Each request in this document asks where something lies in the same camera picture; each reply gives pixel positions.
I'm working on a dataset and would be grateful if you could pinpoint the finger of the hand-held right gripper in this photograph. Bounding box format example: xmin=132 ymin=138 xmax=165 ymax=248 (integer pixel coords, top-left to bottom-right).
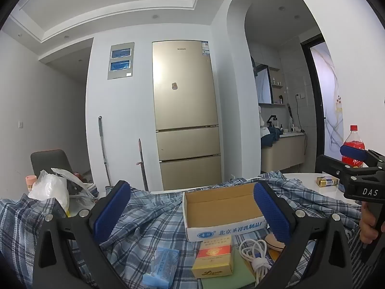
xmin=340 ymin=145 xmax=385 ymax=171
xmin=316 ymin=154 xmax=361 ymax=191

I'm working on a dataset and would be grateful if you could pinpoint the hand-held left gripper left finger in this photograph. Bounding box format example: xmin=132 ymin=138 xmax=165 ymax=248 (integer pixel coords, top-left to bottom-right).
xmin=32 ymin=180 xmax=133 ymax=289

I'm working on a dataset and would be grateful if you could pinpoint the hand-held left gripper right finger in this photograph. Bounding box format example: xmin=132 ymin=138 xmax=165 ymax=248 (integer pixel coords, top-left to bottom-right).
xmin=253 ymin=181 xmax=354 ymax=289

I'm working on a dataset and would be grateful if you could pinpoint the beige round plush pad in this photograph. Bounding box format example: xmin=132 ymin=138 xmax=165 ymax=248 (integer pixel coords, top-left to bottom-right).
xmin=265 ymin=233 xmax=286 ymax=251

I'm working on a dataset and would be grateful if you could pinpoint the white cardboard box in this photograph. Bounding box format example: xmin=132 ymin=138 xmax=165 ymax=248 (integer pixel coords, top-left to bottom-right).
xmin=182 ymin=182 xmax=268 ymax=242

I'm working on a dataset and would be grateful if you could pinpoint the green notebook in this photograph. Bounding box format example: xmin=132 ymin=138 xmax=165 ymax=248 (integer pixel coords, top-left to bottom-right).
xmin=201 ymin=253 xmax=256 ymax=289

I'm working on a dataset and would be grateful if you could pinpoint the red yellow cigarette box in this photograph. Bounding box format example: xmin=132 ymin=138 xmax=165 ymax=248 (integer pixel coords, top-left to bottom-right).
xmin=192 ymin=236 xmax=235 ymax=279

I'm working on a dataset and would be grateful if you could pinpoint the person's right hand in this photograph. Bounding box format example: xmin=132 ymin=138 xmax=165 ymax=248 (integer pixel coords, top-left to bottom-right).
xmin=359 ymin=202 xmax=374 ymax=248

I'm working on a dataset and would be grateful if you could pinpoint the red soda bottle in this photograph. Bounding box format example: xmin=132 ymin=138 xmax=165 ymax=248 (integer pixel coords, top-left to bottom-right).
xmin=342 ymin=125 xmax=366 ymax=168

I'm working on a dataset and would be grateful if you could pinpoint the gold cigarette box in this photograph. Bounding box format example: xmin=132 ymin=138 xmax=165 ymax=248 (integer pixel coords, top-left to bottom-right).
xmin=316 ymin=176 xmax=340 ymax=189

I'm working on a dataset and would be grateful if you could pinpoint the blue plaid shirt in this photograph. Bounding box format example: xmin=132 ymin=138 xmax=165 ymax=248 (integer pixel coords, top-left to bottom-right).
xmin=0 ymin=171 xmax=385 ymax=289

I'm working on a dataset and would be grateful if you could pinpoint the clear plastic bag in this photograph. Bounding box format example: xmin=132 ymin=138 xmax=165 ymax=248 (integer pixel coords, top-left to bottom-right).
xmin=51 ymin=168 xmax=99 ymax=202

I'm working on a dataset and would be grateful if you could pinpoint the beige vanity cabinet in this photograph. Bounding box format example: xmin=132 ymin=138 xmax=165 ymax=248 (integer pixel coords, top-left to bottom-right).
xmin=260 ymin=132 xmax=307 ymax=173

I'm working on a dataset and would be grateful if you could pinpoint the dark wooden stick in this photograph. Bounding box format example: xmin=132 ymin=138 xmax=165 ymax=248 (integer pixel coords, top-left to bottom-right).
xmin=136 ymin=138 xmax=149 ymax=191

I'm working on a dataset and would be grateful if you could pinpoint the frosted glass door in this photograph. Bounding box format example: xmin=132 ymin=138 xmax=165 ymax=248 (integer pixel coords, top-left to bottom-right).
xmin=301 ymin=33 xmax=345 ymax=172

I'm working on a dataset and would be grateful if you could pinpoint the white plastic bag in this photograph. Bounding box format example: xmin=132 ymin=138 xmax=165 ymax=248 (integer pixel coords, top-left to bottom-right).
xmin=28 ymin=170 xmax=70 ymax=216

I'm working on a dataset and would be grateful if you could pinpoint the dark blue cloth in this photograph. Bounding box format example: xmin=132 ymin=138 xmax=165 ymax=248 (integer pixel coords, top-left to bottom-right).
xmin=261 ymin=126 xmax=282 ymax=149

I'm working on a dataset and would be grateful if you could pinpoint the blue tissue pack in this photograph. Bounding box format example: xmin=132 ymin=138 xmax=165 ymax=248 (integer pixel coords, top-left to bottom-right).
xmin=142 ymin=247 xmax=180 ymax=288

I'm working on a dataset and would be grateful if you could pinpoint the dark grey chair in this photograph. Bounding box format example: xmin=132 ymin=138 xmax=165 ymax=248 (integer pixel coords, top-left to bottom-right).
xmin=30 ymin=150 xmax=74 ymax=181

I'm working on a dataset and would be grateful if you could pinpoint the bathroom mirror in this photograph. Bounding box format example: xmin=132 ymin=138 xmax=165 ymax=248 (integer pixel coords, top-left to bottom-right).
xmin=254 ymin=65 xmax=274 ymax=104

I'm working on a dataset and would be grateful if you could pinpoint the gold refrigerator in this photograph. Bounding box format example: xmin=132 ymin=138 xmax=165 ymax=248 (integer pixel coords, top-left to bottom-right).
xmin=152 ymin=40 xmax=222 ymax=191

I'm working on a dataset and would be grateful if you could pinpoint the white coiled cable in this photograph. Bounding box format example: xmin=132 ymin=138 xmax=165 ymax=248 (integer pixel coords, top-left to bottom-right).
xmin=239 ymin=239 xmax=273 ymax=286

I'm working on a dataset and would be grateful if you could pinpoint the grey mop handle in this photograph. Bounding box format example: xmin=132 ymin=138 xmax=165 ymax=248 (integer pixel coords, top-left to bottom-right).
xmin=98 ymin=116 xmax=112 ymax=187

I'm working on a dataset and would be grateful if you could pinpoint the black power cable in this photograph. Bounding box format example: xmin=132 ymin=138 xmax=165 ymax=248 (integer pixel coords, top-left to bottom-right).
xmin=296 ymin=96 xmax=308 ymax=157

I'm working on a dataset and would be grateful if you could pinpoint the wall shelf with bottles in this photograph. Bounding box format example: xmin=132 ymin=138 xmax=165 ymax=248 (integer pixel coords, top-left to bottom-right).
xmin=269 ymin=66 xmax=286 ymax=106

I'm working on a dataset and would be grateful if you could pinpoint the grey wall panel box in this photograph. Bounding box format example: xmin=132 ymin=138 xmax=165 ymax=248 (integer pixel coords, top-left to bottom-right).
xmin=107 ymin=41 xmax=135 ymax=80

